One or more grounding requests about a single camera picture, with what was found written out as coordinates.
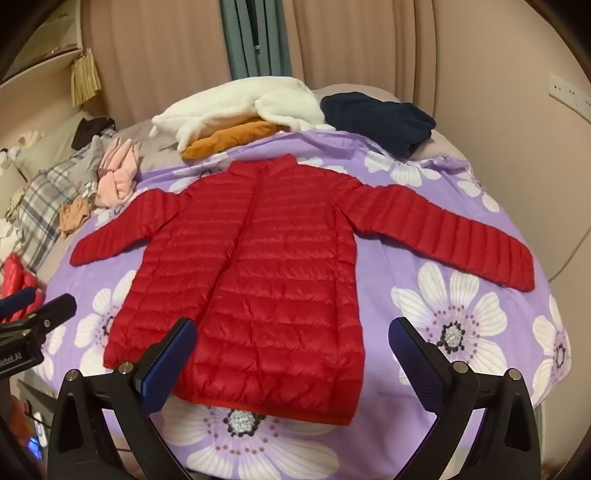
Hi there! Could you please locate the grey garment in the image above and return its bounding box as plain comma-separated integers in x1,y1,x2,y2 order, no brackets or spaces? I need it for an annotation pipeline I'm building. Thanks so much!
69,134,116,185

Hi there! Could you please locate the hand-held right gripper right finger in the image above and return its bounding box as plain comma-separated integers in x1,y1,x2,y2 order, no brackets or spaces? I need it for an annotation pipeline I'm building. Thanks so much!
388,316,542,480

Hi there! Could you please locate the white shelf unit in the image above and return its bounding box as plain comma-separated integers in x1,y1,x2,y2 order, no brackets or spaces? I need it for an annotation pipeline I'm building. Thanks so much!
0,18,93,86

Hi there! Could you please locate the plaid cloth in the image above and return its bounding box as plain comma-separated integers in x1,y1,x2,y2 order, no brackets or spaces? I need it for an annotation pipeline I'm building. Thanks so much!
14,152,100,273

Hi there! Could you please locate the navy fleece garment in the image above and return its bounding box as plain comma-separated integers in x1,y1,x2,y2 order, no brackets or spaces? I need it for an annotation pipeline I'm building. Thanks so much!
320,91,437,160

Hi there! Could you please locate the purple floral bedsheet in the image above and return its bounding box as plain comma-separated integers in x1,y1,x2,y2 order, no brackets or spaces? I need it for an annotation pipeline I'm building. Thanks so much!
44,127,575,480

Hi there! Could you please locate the orange garment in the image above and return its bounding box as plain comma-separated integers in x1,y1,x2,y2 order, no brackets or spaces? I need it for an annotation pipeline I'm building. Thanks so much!
181,116,278,160

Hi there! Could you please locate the tan garment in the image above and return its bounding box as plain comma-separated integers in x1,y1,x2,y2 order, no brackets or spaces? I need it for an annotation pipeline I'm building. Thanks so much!
59,196,93,238

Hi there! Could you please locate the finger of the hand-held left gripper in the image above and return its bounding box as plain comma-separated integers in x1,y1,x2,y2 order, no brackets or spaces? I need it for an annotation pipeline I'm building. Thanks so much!
0,287,38,324
0,294,77,344

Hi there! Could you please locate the pink garment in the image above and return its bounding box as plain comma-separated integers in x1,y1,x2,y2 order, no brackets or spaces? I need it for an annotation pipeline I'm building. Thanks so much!
95,137,143,208

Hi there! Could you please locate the straw tassel hanging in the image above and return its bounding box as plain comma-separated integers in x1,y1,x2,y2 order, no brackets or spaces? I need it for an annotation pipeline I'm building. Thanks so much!
70,48,103,108

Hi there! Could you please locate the white fleece garment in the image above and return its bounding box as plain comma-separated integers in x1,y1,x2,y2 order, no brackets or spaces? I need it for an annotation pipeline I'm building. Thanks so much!
151,76,335,152

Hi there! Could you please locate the small shiny red puffer jacket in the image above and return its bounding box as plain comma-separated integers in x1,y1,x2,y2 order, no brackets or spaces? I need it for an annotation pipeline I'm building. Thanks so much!
0,253,44,324

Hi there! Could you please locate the cream pillow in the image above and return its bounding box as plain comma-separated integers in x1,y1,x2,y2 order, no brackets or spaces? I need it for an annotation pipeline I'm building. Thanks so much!
9,108,93,185

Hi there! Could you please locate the teal curtain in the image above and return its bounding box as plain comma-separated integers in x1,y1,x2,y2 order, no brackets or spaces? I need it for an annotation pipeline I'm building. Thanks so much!
219,0,294,81

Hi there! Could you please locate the white power strip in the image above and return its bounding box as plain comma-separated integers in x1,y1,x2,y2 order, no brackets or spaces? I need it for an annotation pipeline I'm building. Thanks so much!
548,75,591,110

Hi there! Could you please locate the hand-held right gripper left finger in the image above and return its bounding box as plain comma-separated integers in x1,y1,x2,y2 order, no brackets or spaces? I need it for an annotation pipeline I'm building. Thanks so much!
47,318,198,480

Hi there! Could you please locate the beige curtain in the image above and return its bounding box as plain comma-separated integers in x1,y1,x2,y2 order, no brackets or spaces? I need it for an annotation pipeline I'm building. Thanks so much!
90,0,462,125

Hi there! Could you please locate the black garment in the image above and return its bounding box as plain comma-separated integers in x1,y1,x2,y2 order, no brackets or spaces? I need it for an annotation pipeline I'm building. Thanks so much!
71,117,116,151

